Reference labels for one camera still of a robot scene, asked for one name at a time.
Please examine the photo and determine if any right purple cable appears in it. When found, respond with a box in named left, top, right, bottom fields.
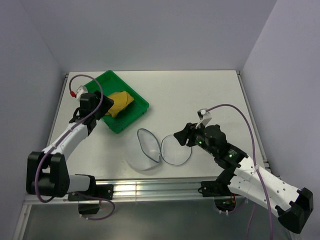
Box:
left=206, top=103, right=275, bottom=240

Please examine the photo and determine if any green plastic tray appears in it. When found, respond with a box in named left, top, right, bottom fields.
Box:
left=85, top=70, right=150, bottom=134

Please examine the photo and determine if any yellow bra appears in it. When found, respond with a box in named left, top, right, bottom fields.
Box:
left=106, top=91, right=134, bottom=118

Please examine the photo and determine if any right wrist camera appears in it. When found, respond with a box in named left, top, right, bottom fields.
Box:
left=195, top=108, right=212, bottom=129

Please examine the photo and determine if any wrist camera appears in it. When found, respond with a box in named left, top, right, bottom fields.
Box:
left=70, top=85, right=88, bottom=101
left=195, top=108, right=212, bottom=129

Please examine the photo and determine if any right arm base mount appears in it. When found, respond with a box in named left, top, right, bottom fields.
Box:
left=197, top=180, right=237, bottom=198

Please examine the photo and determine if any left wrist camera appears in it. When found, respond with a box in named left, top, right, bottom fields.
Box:
left=70, top=85, right=88, bottom=101

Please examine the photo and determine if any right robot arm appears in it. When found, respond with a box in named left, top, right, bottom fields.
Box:
left=173, top=123, right=314, bottom=234

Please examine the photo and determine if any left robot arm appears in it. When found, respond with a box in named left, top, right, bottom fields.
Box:
left=26, top=91, right=114, bottom=202

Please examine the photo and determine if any purple cable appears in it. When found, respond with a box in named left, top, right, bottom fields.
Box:
left=33, top=74, right=116, bottom=221
left=206, top=103, right=275, bottom=240

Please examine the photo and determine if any aluminium frame rail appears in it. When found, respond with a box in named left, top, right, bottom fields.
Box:
left=23, top=174, right=276, bottom=205

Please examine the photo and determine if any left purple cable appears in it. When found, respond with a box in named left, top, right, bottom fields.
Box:
left=33, top=74, right=116, bottom=221

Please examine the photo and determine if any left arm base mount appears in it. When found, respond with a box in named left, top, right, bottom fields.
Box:
left=67, top=184, right=114, bottom=218

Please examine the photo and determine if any white mesh laundry bag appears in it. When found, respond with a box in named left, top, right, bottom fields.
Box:
left=123, top=128, right=193, bottom=171

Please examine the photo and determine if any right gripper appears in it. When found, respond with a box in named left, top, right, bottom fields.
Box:
left=173, top=120, right=217, bottom=157

